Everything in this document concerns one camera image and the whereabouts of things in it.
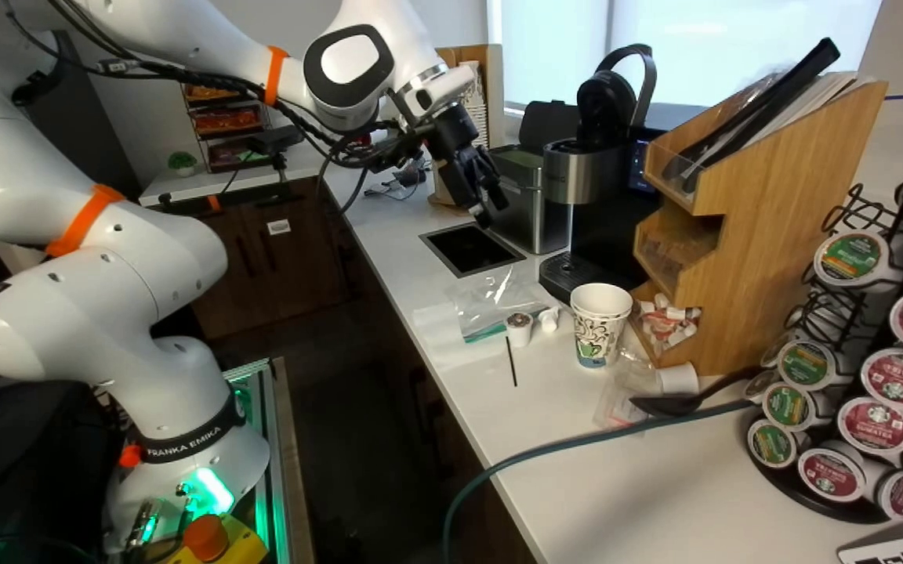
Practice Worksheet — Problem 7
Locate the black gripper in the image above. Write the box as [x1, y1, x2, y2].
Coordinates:
[426, 97, 512, 230]

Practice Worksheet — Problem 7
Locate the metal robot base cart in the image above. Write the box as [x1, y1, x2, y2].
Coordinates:
[99, 354, 321, 564]

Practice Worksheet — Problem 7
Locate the yellow orange emergency stop button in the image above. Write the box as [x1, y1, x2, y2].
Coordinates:
[162, 513, 266, 564]

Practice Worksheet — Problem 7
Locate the white coffee pod brown lid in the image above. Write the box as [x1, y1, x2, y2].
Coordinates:
[501, 306, 536, 348]

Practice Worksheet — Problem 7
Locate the keyboard corner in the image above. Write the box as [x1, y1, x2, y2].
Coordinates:
[835, 523, 903, 564]

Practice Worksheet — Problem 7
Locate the black power cable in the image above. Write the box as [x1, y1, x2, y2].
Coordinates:
[436, 399, 757, 564]

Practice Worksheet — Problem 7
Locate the printed paper cup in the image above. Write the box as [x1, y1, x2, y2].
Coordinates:
[568, 278, 637, 377]

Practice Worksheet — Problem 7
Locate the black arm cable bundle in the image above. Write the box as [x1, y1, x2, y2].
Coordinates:
[10, 0, 445, 174]

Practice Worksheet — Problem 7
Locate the thin black stir stick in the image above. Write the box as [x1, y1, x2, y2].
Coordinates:
[501, 333, 523, 392]

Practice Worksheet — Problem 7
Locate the wooden cup dispenser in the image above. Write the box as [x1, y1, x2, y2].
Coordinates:
[428, 42, 509, 209]

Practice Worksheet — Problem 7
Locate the dark brown cabinet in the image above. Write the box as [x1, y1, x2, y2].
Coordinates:
[150, 174, 372, 345]

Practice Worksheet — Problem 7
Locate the wooden condiment organizer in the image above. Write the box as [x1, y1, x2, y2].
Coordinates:
[630, 68, 890, 379]

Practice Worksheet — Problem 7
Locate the snack shelf rack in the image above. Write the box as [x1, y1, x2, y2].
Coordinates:
[176, 81, 304, 174]

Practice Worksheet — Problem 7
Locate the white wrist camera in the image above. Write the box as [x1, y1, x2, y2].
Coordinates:
[398, 59, 481, 119]

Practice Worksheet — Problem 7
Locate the black silver Keurig coffee maker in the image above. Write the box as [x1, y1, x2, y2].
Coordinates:
[536, 42, 709, 306]

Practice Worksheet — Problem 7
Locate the black plastic spoon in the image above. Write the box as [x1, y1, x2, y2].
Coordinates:
[627, 363, 765, 422]

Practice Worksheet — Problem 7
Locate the green lid coffee pod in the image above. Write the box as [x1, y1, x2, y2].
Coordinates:
[775, 339, 843, 392]
[743, 418, 800, 474]
[813, 230, 892, 292]
[757, 379, 820, 434]

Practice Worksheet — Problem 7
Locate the clear zip bag green strip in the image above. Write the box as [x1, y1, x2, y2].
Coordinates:
[448, 265, 556, 348]

